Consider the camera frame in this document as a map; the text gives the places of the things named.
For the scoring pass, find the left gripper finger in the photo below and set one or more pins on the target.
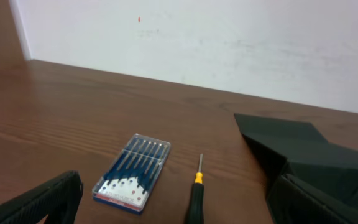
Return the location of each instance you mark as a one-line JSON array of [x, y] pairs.
[[55, 201]]

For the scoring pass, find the blue precision screwdriver set case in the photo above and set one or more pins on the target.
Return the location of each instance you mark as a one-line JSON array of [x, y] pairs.
[[131, 177]]

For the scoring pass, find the black yellow screwdriver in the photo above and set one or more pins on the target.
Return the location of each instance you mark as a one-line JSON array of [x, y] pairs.
[[195, 213]]

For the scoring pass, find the dark green open box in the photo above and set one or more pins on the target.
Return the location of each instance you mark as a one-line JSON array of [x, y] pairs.
[[310, 180]]

